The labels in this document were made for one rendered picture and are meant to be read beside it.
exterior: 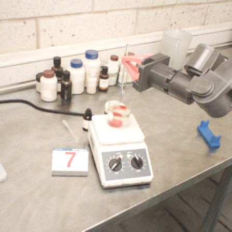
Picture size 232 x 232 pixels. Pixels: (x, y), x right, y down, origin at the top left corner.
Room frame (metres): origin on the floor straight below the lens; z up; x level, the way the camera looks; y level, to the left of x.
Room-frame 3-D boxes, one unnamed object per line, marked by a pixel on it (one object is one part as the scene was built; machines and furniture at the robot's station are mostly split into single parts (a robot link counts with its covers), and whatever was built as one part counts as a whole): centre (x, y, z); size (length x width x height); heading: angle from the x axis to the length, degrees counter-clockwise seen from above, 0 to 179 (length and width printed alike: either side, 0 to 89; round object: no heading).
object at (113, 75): (1.09, 0.04, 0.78); 0.06 x 0.06 x 0.07
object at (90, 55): (1.06, 0.12, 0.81); 0.07 x 0.07 x 0.13
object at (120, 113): (0.70, -0.01, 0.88); 0.07 x 0.06 x 0.08; 177
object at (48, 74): (0.93, 0.24, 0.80); 0.06 x 0.06 x 0.10
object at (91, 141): (0.66, -0.01, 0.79); 0.22 x 0.13 x 0.08; 19
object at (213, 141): (0.82, -0.30, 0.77); 0.10 x 0.03 x 0.04; 16
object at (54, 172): (0.60, 0.10, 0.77); 0.09 x 0.06 x 0.04; 99
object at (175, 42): (1.32, -0.21, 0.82); 0.18 x 0.13 x 0.15; 174
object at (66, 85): (0.95, 0.18, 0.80); 0.04 x 0.04 x 0.10
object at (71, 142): (0.69, 0.10, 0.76); 0.06 x 0.06 x 0.02
